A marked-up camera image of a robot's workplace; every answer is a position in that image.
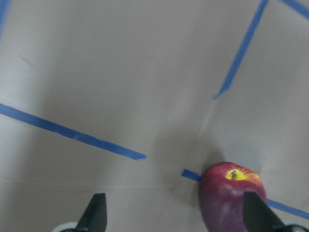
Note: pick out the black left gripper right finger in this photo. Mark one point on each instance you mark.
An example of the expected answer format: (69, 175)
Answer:
(258, 217)

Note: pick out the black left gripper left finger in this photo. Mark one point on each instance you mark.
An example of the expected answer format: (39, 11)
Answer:
(94, 218)

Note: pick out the dark red apple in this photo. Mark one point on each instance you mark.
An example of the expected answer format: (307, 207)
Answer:
(220, 194)

